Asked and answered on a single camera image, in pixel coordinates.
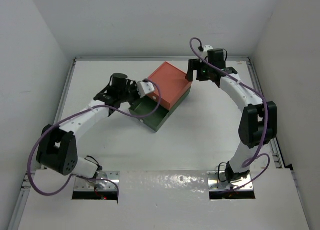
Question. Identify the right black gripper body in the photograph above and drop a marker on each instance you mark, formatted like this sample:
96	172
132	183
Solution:
203	74

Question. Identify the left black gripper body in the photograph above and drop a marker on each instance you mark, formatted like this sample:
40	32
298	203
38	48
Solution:
129	93

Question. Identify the orange drawer box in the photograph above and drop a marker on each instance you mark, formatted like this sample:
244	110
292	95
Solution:
172	83

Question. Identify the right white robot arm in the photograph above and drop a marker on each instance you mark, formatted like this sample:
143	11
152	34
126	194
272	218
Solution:
258	124

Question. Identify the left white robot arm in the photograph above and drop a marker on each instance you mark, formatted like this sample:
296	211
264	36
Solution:
58	150

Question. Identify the white front cover board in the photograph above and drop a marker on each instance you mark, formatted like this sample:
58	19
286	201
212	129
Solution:
172	200

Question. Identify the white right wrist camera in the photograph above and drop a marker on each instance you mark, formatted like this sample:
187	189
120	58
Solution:
205	49

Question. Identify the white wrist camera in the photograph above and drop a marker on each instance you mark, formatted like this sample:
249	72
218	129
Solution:
145	88
205	49

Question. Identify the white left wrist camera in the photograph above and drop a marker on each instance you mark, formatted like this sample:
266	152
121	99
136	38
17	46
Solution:
145	88

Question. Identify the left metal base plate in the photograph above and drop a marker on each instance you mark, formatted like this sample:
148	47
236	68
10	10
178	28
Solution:
101	184

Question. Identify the metal base plate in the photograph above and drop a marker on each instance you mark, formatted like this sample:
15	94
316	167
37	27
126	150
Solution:
217	182
101	184

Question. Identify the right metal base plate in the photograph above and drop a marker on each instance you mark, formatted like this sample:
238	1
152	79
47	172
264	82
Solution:
217	182

